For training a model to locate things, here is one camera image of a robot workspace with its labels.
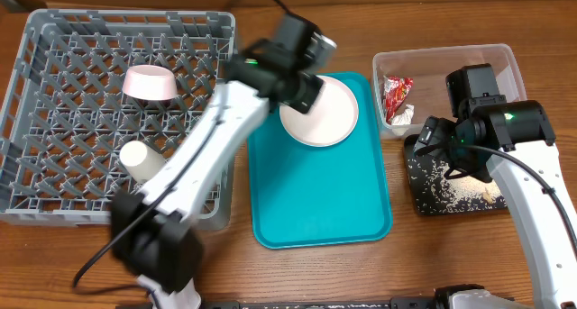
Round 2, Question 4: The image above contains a white napkin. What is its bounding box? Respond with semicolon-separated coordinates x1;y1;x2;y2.
390;105;415;126

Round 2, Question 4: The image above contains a red ketchup packet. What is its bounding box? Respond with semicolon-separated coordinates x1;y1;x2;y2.
383;77;414;123

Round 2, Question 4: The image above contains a white round plate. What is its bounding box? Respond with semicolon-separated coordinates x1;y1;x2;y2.
279;76;359;147

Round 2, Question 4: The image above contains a pink bowl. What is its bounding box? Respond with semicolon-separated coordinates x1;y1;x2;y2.
122;65;178;101

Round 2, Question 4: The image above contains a white paper cup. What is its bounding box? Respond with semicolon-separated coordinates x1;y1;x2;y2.
119;141;166;184

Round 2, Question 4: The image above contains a grey bowl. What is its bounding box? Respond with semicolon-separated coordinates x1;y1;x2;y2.
306;32;337;73

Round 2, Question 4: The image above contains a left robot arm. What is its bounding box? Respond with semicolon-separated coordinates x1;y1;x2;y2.
106;35;336;308

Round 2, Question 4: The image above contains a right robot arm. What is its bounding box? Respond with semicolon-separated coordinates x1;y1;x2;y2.
414;101;576;308

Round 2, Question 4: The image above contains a black tray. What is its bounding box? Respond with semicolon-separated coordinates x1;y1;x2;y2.
403;134;508;216

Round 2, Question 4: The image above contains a clear plastic bin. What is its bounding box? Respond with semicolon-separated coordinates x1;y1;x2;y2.
372;43;527;140

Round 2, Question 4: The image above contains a teal plastic tray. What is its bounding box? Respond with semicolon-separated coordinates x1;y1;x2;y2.
248;72;393;249

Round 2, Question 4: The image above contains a grey plastic dish rack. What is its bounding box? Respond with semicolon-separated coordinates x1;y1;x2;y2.
1;9;236;226

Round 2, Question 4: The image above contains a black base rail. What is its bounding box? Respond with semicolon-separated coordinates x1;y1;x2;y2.
197;284;533;309

